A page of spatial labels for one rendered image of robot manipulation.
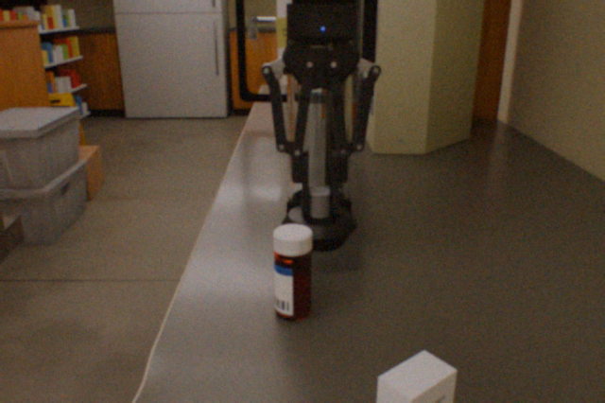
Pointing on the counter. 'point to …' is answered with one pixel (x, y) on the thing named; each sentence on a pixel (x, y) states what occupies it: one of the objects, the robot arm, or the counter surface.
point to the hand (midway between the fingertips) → (319, 183)
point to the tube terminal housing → (424, 75)
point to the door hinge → (357, 47)
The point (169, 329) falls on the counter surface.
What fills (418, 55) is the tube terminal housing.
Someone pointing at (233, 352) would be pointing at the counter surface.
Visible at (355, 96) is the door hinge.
